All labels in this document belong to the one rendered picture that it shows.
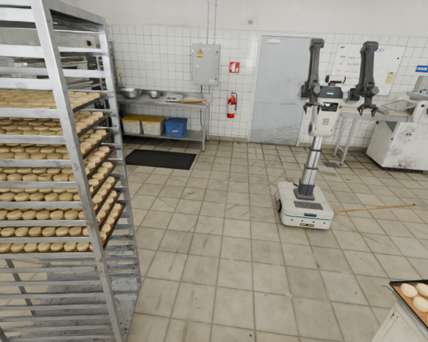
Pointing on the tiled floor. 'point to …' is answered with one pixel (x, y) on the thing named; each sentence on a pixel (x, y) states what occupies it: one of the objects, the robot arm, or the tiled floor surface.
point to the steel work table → (168, 106)
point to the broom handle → (373, 207)
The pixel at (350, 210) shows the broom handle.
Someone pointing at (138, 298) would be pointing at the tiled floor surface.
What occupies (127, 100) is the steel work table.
